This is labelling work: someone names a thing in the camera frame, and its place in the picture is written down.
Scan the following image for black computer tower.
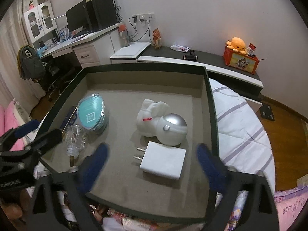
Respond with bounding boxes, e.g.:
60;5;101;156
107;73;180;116
85;0;117;32

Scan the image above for orange octopus plush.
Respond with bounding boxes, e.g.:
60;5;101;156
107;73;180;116
225;37;248;55

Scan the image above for flat blue box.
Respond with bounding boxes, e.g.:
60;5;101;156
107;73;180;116
60;106;79;130

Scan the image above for black power cable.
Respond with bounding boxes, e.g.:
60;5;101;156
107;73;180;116
127;17;140;43

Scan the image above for clear bottle orange cap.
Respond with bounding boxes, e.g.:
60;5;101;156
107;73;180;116
118;24;130;48

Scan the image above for white desk drawer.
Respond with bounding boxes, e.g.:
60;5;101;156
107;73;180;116
73;44;99;64

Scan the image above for blue white desktop box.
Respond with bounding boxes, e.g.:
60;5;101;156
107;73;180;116
58;28;70;41

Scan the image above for pink blanket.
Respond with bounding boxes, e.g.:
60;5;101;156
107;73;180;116
0;100;32;151

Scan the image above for white astronaut figure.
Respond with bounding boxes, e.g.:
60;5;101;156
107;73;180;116
136;99;188;147

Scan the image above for purple printed pillow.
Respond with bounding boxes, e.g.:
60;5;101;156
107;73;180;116
226;185;308;231

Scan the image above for red printed box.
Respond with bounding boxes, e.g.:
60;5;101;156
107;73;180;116
223;43;260;75

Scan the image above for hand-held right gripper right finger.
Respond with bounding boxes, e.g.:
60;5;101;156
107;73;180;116
196;143;280;231

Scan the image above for black office chair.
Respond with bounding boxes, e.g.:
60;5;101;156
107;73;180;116
36;60;73;102

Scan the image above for black computer monitor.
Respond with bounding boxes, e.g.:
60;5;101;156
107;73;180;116
65;0;93;32

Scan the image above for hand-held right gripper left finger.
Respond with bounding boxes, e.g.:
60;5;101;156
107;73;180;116
25;142;111;231

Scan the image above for red snack bag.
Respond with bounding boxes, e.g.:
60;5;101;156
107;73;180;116
152;27;163;50

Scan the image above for crumpled plastic wrapper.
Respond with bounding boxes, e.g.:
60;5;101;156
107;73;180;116
170;44;190;53

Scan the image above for white wall socket strip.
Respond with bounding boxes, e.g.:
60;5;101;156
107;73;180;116
132;13;155;23

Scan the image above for grey-green hooded jacket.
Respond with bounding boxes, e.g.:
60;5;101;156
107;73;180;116
17;45;45;80

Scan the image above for large dark grey tray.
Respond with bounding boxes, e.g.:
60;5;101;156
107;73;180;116
38;64;220;224

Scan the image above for white corner desk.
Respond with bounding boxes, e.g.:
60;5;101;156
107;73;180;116
34;22;124;69

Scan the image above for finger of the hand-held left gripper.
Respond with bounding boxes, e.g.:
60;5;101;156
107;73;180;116
23;129;63;160
0;119;41;150

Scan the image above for white low cabinet top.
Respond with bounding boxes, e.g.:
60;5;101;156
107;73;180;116
110;42;151;59

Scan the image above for white power adapter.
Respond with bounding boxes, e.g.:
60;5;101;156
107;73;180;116
133;141;187;180

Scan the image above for round container teal lid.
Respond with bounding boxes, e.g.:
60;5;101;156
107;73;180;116
76;93;110;135

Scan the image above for white striped quilt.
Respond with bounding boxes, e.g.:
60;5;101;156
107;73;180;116
208;78;276;191

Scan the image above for clear plastic bottle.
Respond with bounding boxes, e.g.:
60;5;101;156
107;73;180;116
63;125;87;160

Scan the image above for white glass-door cabinet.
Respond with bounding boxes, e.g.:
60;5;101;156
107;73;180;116
22;1;58;45

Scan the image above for pile of printed packets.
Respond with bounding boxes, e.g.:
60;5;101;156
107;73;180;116
89;203;174;231

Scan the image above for dark headboard shelf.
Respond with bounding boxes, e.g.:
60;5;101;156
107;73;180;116
138;45;264;97

